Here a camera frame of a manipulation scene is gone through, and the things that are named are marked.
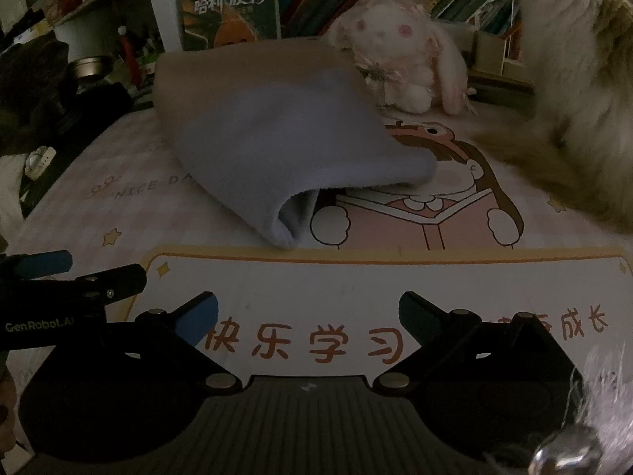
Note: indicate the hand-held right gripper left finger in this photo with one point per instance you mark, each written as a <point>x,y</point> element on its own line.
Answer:
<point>197,319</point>

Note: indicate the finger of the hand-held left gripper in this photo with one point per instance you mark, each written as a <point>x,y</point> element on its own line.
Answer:
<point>118,282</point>
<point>44,263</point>

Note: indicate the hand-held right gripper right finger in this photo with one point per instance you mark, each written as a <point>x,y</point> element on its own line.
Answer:
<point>419,315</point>

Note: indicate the beige and blue sweatshirt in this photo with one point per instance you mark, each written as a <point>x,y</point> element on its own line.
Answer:
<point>277,128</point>

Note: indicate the pink cartoon printed mat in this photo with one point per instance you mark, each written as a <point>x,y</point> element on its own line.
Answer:
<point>371,267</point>

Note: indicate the white smartwatch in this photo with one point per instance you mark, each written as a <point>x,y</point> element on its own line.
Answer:
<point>39,161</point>

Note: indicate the black cloth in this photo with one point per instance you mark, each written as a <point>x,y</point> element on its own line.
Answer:
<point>44,89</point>

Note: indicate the metal bowl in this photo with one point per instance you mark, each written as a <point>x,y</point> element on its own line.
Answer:
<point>91,72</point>

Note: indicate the white fluffy pompom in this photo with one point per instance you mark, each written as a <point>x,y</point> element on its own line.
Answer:
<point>606,396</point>

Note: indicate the red tassel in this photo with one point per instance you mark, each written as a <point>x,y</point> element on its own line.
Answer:
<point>129,54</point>

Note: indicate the white plush bunny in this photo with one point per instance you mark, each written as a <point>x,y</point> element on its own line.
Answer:
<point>410,54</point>

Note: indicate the white cardboard box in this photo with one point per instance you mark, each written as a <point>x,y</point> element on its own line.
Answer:
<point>494,52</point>

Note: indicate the fluffy beige cat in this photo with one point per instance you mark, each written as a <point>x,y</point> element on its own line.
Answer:
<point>578,84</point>

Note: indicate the orange cover book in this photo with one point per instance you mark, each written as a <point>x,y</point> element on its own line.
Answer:
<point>230,7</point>

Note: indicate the white shelf post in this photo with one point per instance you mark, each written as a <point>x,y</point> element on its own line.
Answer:
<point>158,5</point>

